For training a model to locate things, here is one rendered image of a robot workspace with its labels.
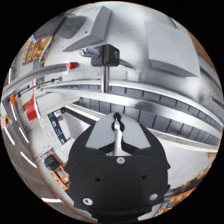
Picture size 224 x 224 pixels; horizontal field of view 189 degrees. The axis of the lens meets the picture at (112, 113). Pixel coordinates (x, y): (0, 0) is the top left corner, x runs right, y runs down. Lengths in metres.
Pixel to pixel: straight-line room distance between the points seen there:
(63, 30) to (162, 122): 0.43
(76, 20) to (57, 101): 0.32
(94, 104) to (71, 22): 0.35
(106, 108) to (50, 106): 0.16
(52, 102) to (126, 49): 0.25
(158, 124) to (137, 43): 0.22
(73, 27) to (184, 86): 0.41
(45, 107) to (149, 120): 0.26
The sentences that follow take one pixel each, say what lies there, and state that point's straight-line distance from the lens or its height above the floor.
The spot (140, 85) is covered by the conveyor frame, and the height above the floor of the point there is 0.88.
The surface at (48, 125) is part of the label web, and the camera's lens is 0.57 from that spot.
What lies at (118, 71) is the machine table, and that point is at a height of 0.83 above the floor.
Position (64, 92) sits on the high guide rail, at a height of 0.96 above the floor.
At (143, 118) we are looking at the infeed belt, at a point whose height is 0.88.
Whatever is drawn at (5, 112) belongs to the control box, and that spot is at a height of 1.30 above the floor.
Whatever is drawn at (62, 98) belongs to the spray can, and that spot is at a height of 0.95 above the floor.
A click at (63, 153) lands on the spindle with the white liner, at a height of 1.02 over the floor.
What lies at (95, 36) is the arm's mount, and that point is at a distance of 0.28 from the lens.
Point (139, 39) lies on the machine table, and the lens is 0.25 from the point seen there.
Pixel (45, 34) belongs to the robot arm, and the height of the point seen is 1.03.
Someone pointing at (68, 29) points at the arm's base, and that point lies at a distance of 0.35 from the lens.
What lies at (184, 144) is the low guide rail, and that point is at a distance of 0.20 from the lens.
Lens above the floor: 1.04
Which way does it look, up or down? 50 degrees down
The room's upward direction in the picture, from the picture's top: 127 degrees counter-clockwise
